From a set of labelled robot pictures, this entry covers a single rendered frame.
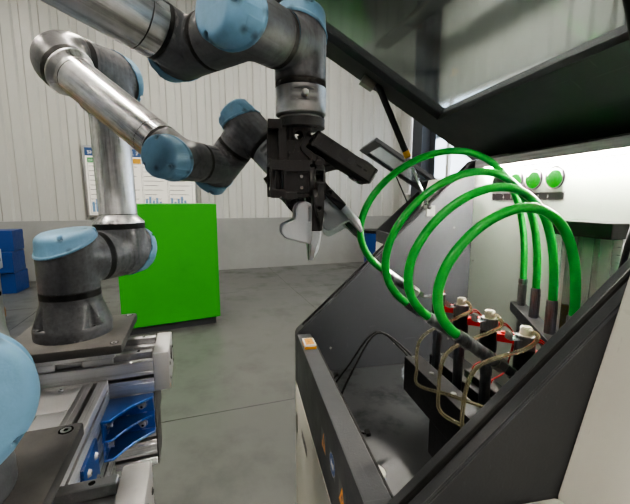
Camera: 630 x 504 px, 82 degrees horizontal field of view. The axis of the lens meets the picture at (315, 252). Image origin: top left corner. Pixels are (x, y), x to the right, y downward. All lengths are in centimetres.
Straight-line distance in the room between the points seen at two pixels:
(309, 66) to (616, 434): 57
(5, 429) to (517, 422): 47
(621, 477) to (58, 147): 740
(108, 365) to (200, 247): 308
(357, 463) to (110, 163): 81
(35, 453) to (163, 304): 347
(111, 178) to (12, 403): 73
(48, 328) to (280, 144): 62
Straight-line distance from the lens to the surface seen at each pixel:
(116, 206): 98
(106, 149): 100
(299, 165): 53
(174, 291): 398
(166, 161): 66
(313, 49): 57
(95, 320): 93
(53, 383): 96
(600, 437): 55
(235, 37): 49
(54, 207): 747
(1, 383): 31
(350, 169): 56
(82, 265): 90
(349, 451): 63
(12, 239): 672
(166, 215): 387
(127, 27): 55
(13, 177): 765
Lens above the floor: 133
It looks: 8 degrees down
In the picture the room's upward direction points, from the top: straight up
